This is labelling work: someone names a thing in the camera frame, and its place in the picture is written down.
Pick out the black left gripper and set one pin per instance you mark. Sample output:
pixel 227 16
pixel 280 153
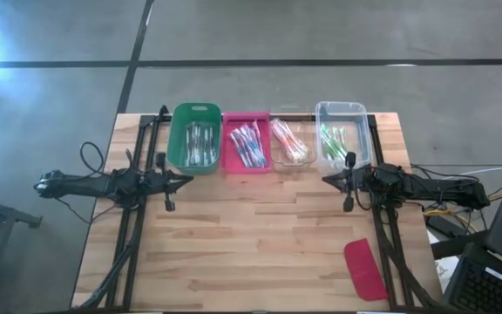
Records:
pixel 157 183

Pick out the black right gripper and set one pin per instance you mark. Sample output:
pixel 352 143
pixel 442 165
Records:
pixel 360 181

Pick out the green white toothbrush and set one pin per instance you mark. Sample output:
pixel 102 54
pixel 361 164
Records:
pixel 332 146
pixel 342 136
pixel 187 144
pixel 326 144
pixel 324 133
pixel 338 144
pixel 210 146

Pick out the orange white toothbrush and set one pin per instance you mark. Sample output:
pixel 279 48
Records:
pixel 291 140
pixel 296 147
pixel 282 130
pixel 285 138
pixel 300 153
pixel 288 150
pixel 279 137

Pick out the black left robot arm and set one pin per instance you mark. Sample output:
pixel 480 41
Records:
pixel 90 185

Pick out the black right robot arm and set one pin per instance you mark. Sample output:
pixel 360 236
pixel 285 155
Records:
pixel 434 187

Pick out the clear plastic bin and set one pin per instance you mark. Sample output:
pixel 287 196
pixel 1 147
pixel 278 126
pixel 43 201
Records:
pixel 307 163

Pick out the green plastic bin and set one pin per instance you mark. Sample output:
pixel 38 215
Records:
pixel 177 131

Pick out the frosted clear plastic tub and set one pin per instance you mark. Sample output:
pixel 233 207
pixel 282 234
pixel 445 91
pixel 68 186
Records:
pixel 360 131

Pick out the pink plastic bin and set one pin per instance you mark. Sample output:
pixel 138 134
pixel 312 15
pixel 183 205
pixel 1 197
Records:
pixel 233 161

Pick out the red plastic lid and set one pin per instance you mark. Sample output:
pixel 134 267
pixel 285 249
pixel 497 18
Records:
pixel 364 270

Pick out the black power strip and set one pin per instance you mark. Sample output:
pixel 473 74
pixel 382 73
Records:
pixel 440 226

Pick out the white paper sheet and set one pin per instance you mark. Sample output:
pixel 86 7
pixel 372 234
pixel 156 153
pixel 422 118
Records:
pixel 447 270

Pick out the black metal stand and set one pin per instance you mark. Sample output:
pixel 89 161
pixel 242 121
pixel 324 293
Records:
pixel 2 213

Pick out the black laptop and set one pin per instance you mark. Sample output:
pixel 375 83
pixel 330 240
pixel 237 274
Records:
pixel 486 288

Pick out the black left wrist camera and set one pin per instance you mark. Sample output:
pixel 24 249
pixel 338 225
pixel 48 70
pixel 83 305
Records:
pixel 160 159

